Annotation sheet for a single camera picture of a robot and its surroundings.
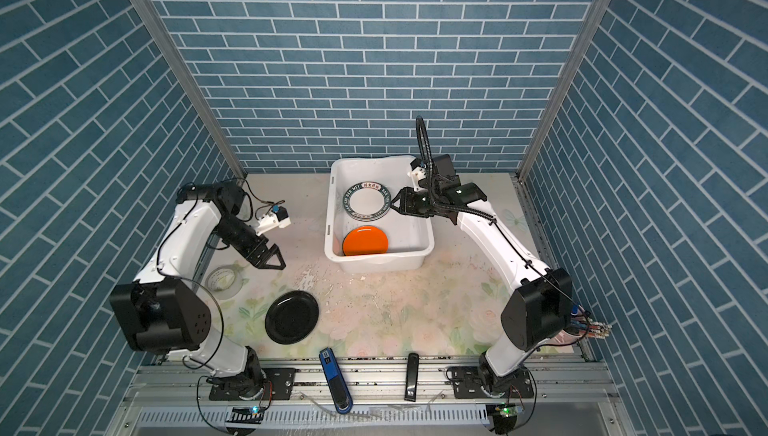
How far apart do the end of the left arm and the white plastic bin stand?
189 millimetres

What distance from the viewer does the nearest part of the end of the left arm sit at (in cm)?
68

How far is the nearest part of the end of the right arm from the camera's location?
580 mm
